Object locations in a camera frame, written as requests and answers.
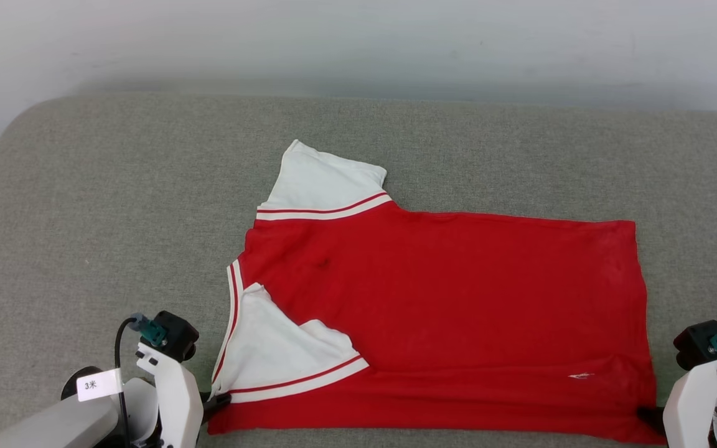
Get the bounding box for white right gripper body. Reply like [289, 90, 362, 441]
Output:
[663, 353, 717, 448]

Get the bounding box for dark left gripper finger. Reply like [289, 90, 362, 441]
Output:
[202, 392, 232, 424]

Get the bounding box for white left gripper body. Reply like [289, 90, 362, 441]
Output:
[136, 343, 204, 448]

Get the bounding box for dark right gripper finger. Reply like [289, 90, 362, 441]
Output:
[637, 406, 666, 436]

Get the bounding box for red and white t-shirt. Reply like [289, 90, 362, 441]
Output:
[208, 139, 667, 445]

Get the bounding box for white paper label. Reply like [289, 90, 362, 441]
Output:
[77, 368, 124, 403]

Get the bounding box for grey fabric sofa seat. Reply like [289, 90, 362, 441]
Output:
[0, 93, 717, 448]

